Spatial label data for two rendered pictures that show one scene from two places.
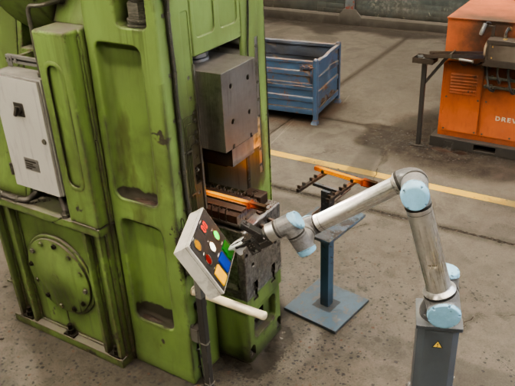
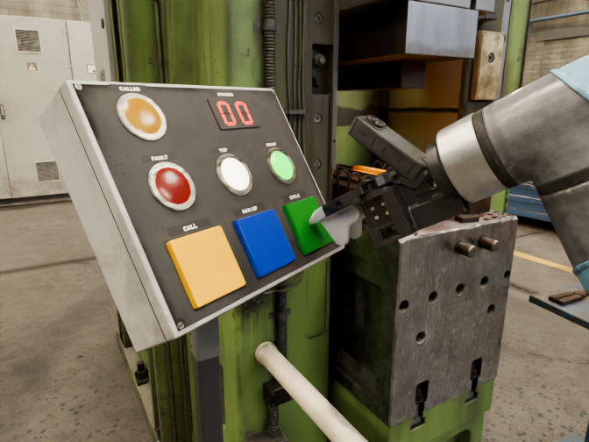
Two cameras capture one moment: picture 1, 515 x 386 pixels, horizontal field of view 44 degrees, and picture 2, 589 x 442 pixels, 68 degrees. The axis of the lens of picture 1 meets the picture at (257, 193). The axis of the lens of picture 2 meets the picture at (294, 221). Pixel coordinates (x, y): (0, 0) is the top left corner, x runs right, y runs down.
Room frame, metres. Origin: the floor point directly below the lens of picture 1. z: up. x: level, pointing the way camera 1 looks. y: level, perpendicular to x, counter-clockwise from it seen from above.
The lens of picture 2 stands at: (1.99, -0.11, 1.18)
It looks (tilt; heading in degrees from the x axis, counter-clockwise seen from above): 15 degrees down; 27
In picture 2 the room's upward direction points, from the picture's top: straight up
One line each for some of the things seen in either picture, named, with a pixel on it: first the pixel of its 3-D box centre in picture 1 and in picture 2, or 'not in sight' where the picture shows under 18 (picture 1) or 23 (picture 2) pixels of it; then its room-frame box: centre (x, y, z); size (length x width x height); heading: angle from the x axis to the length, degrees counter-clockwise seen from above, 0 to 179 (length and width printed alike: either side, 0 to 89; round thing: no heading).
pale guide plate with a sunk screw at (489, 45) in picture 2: (254, 133); (486, 66); (3.31, 0.00, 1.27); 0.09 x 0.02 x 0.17; 147
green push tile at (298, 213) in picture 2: (227, 250); (307, 225); (2.54, 0.16, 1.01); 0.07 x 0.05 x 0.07; 172
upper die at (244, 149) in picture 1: (209, 143); (375, 43); (3.09, 0.24, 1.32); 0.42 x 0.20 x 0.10; 57
